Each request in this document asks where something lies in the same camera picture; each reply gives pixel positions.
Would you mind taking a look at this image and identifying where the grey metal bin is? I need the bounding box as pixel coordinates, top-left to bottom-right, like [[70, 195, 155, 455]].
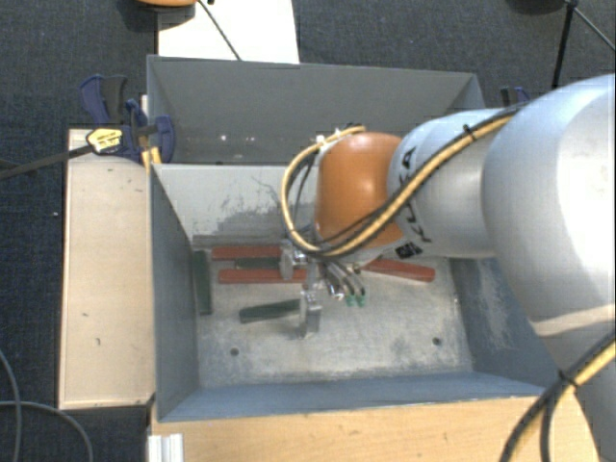
[[145, 55, 562, 424]]

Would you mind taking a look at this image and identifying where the red-brown flat block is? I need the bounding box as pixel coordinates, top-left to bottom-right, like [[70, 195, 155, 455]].
[[362, 257, 436, 284], [211, 244, 283, 262], [218, 268, 309, 285]]

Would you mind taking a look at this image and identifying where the pale wood flat board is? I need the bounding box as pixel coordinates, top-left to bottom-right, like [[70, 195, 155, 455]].
[[58, 128, 157, 411]]

